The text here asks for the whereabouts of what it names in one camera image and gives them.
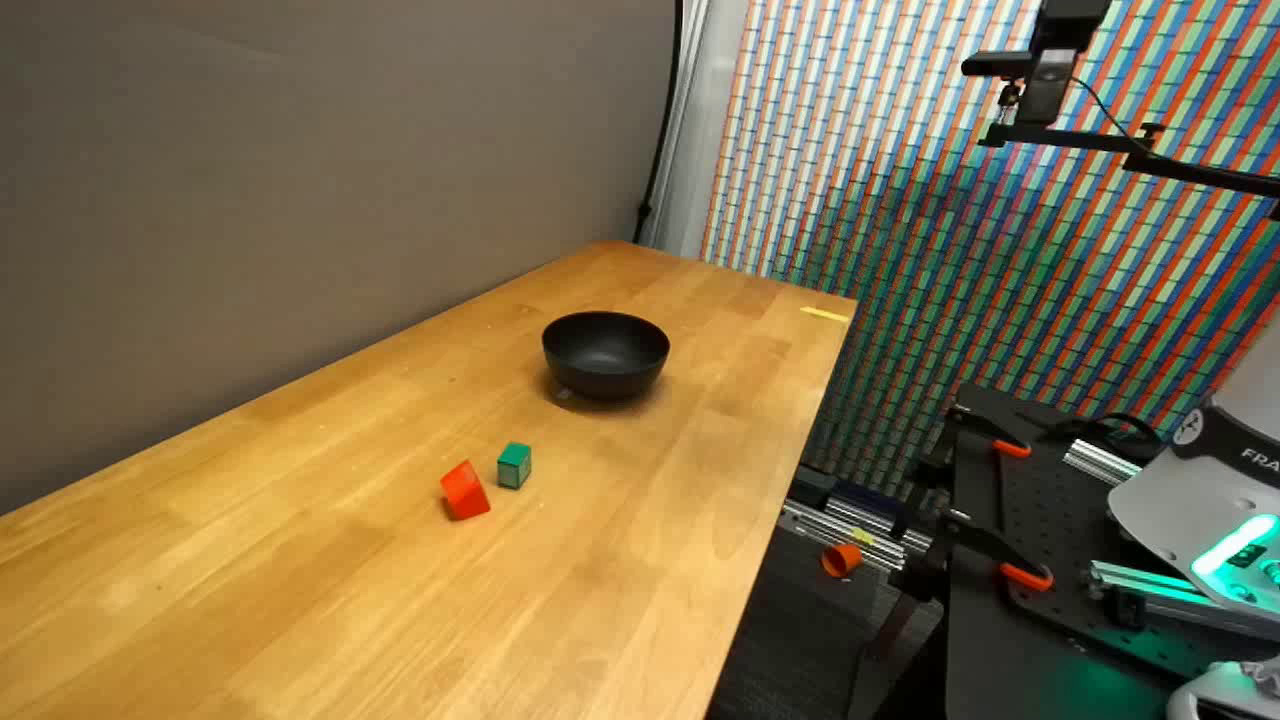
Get black cable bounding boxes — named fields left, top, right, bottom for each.
left=626, top=0, right=691, bottom=247

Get red block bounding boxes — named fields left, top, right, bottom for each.
left=437, top=454, right=496, bottom=524

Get black metal stand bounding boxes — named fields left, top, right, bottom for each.
left=725, top=524, right=949, bottom=720

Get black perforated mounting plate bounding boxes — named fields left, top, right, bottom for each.
left=927, top=384, right=1280, bottom=720

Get black camera on mount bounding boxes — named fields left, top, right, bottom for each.
left=958, top=0, right=1116, bottom=139

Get orange handled black clamp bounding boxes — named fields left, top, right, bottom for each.
left=938, top=401, right=1040, bottom=467
left=930, top=507, right=1058, bottom=601

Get aluminium rail with stickers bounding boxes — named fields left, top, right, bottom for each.
left=777, top=497, right=938, bottom=579

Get green cube block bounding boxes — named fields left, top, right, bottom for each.
left=492, top=441, right=536, bottom=491

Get colourful patterned backdrop panel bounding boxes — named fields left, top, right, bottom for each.
left=700, top=0, right=1280, bottom=512

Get aluminium extrusion bar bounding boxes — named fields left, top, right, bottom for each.
left=1058, top=434, right=1153, bottom=487
left=1085, top=553, right=1280, bottom=631

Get orange clamp knob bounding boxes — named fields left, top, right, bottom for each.
left=820, top=537, right=869, bottom=582

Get black bowl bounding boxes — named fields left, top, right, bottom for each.
left=539, top=306, right=675, bottom=402

